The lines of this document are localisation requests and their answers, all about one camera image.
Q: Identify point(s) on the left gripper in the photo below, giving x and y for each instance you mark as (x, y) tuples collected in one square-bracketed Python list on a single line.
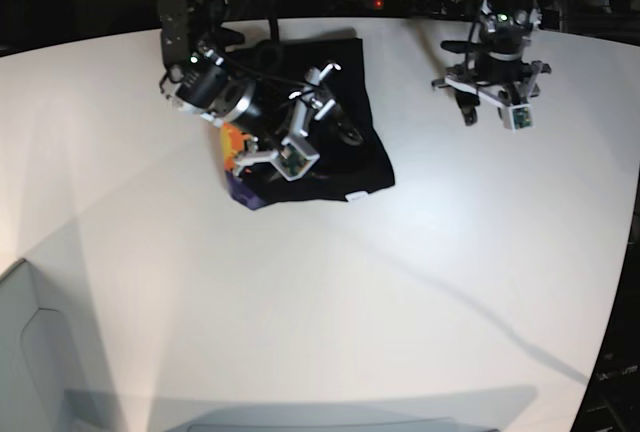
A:
[(492, 66)]

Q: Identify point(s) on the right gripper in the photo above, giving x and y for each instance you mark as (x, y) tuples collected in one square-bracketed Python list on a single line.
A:
[(268, 112)]

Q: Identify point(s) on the black T-shirt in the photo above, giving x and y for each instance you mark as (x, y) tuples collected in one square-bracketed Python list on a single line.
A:
[(341, 169)]

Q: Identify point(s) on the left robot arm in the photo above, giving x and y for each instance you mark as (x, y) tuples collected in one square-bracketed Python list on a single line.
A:
[(492, 69)]

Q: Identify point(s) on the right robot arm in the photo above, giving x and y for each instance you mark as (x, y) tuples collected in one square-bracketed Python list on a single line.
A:
[(195, 22)]

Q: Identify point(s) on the white garment label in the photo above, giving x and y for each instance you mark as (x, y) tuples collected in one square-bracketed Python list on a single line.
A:
[(354, 196)]

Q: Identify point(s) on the black power strip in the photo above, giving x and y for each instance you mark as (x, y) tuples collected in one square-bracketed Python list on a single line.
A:
[(432, 9)]

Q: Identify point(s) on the white panel at table corner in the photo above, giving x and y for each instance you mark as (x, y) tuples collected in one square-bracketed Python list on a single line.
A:
[(43, 384)]

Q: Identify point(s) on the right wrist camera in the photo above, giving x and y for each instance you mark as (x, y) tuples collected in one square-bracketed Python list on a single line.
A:
[(292, 164)]

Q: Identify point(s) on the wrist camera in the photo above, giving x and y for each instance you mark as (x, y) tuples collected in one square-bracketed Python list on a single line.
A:
[(517, 117), (292, 164)]

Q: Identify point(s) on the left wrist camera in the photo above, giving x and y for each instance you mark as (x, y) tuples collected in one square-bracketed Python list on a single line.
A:
[(517, 117)]

